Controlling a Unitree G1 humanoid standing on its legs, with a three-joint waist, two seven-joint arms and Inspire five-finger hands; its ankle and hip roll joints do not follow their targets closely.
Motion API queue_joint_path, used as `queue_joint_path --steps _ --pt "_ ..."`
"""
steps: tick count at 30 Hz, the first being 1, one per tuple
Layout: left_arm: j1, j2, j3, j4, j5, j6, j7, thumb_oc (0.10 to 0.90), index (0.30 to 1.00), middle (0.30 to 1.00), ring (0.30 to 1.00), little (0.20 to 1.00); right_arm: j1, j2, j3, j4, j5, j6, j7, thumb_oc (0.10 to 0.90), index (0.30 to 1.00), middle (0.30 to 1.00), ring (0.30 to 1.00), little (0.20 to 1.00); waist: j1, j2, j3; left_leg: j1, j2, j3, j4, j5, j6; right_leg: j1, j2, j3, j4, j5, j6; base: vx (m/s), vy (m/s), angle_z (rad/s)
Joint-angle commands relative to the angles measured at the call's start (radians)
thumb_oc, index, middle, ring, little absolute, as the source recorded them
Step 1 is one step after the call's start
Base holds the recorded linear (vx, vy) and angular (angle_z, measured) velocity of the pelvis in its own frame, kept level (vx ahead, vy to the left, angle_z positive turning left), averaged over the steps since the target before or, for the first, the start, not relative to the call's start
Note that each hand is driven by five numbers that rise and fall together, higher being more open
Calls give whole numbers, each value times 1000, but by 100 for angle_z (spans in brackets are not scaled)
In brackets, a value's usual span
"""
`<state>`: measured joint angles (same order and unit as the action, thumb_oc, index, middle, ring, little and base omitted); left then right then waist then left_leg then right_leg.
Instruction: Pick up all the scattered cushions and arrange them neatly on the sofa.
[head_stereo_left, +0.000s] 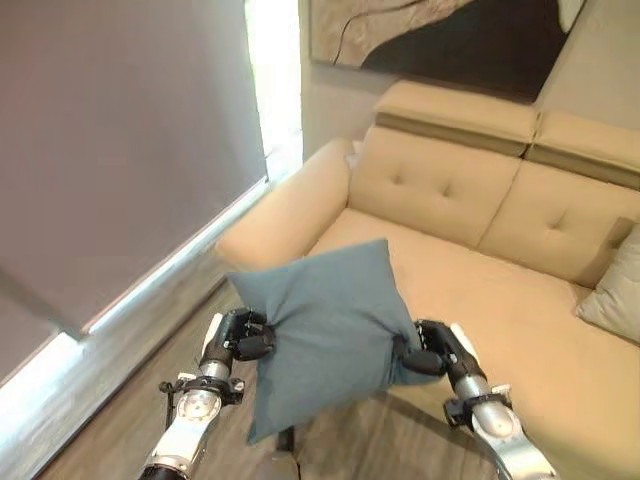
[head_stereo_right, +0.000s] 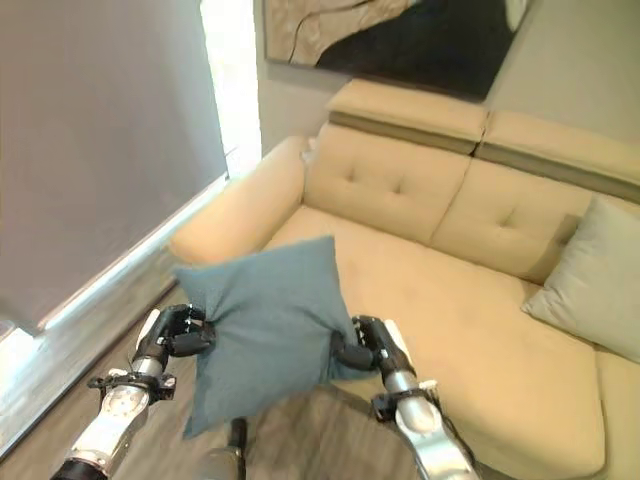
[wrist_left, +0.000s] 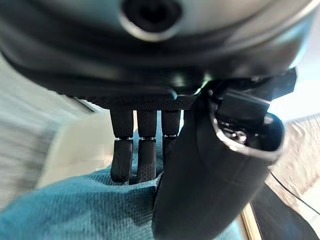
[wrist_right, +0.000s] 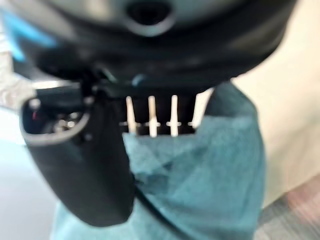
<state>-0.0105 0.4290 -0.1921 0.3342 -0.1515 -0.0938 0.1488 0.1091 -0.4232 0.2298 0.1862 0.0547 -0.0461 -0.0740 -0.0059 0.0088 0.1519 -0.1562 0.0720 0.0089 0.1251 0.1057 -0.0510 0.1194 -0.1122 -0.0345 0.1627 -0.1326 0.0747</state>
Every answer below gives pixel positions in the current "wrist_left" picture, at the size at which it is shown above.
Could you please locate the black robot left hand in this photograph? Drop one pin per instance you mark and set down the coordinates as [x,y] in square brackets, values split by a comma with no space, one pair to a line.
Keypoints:
[200,175]

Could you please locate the teal fabric cushion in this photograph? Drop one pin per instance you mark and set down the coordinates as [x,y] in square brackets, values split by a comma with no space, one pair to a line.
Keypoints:
[75,210]

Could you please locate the grey fabric sofa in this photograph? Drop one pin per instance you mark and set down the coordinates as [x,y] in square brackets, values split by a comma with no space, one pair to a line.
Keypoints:
[20,125]

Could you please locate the light wooden furniture edge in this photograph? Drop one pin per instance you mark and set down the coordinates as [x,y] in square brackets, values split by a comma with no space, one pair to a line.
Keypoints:
[250,225]

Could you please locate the dark black fabric item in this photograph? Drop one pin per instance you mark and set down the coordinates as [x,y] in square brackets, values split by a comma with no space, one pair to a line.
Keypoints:
[280,221]

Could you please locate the beige textured fabric cushion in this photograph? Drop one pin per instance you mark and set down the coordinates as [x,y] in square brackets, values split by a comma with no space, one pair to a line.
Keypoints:
[302,152]

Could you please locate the cream cushion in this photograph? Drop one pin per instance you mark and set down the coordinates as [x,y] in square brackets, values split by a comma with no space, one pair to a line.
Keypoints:
[77,150]

